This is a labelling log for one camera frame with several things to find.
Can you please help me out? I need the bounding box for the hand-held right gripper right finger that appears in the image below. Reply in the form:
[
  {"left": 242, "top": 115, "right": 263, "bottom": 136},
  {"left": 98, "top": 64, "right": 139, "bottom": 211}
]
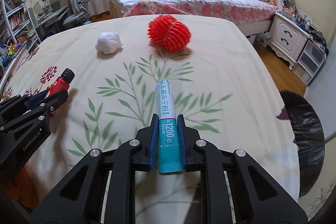
[{"left": 176, "top": 114, "right": 307, "bottom": 224}]

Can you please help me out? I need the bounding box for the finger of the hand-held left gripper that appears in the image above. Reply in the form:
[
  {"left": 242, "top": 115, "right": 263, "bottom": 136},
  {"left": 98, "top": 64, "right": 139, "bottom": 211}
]
[
  {"left": 0, "top": 90, "right": 52, "bottom": 116},
  {"left": 23, "top": 89, "right": 69, "bottom": 121}
]

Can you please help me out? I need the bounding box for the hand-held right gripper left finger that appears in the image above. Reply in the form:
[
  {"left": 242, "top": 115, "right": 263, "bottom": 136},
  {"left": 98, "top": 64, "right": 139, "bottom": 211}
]
[{"left": 29, "top": 113, "right": 159, "bottom": 224}]

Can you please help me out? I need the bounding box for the red bottle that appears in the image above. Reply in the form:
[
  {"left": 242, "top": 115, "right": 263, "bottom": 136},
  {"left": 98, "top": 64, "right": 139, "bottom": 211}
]
[{"left": 47, "top": 68, "right": 75, "bottom": 118}]

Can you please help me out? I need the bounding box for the teal tube packet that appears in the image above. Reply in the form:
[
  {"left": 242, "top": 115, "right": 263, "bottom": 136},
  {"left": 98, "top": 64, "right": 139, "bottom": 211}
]
[{"left": 155, "top": 80, "right": 184, "bottom": 174}]

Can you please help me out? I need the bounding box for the black trash bag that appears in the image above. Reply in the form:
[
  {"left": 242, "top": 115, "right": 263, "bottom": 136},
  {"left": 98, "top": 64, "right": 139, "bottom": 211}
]
[{"left": 276, "top": 90, "right": 326, "bottom": 197}]

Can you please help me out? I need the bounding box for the colourful toy pile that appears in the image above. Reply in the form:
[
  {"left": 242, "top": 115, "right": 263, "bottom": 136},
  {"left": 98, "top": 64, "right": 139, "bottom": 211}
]
[{"left": 0, "top": 40, "right": 24, "bottom": 67}]

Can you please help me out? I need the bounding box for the white crumpled tissue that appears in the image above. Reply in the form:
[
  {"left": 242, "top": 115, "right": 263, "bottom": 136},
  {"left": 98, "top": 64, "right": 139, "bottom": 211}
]
[{"left": 95, "top": 31, "right": 124, "bottom": 54}]

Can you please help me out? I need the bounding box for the white desk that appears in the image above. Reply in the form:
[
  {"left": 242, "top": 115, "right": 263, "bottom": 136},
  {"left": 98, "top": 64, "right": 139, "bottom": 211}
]
[{"left": 28, "top": 5, "right": 70, "bottom": 35}]

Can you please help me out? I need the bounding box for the bookshelf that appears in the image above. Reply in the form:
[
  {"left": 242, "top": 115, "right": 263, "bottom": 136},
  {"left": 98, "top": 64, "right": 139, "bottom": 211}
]
[{"left": 0, "top": 0, "right": 40, "bottom": 56}]

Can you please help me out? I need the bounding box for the cream floral tablecloth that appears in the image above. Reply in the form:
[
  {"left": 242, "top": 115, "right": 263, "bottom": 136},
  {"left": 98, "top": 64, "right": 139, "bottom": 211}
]
[{"left": 0, "top": 14, "right": 301, "bottom": 224}]

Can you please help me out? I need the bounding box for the grey desk chair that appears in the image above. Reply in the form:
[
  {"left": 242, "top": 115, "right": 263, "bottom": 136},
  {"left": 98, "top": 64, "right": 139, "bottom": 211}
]
[{"left": 63, "top": 0, "right": 92, "bottom": 26}]

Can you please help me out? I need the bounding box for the clear plastic bag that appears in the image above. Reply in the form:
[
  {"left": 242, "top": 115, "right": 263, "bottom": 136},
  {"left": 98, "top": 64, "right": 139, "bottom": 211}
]
[{"left": 253, "top": 32, "right": 272, "bottom": 46}]

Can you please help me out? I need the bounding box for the floral bed sheet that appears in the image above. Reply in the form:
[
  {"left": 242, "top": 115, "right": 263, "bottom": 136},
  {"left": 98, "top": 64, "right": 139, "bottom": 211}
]
[{"left": 109, "top": 0, "right": 279, "bottom": 26}]

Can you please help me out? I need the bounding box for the white nightstand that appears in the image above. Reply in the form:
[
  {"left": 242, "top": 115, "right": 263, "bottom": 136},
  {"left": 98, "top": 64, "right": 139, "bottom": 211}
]
[{"left": 265, "top": 12, "right": 310, "bottom": 69}]

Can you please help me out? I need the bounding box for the clear plastic drawer unit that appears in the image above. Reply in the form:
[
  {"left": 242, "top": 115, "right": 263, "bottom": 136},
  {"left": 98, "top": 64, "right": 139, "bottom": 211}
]
[{"left": 292, "top": 39, "right": 327, "bottom": 85}]

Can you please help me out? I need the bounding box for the clutter of small bottles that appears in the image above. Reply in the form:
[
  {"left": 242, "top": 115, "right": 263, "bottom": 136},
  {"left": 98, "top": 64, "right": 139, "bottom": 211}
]
[{"left": 278, "top": 1, "right": 328, "bottom": 38}]

